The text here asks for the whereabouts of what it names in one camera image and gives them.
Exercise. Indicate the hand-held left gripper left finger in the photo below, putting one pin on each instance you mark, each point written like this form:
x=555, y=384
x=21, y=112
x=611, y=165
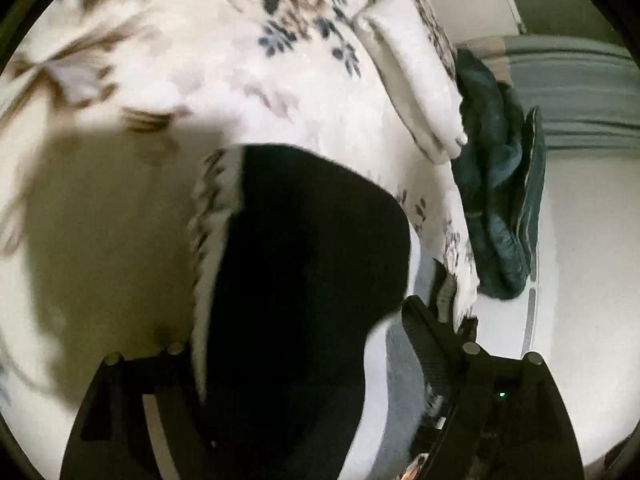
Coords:
x=120, y=410

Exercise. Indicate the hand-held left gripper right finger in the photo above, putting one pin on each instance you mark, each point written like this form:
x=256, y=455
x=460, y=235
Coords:
x=434, y=355

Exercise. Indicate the black grey striped sweater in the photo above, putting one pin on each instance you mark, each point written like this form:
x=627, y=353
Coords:
x=300, y=260

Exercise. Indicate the dark green folded blanket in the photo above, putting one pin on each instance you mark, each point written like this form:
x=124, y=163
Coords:
x=495, y=185

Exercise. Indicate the white bed headboard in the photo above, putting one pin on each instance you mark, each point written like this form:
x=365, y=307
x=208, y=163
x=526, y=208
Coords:
x=590, y=260

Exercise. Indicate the white folded garment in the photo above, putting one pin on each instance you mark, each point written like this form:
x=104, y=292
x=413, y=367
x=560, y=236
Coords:
x=415, y=85

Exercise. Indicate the grey striped blanket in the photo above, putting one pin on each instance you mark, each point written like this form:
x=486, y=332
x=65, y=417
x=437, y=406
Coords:
x=575, y=85

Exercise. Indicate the floral bed sheet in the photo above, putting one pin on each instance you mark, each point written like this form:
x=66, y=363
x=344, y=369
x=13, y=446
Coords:
x=200, y=60

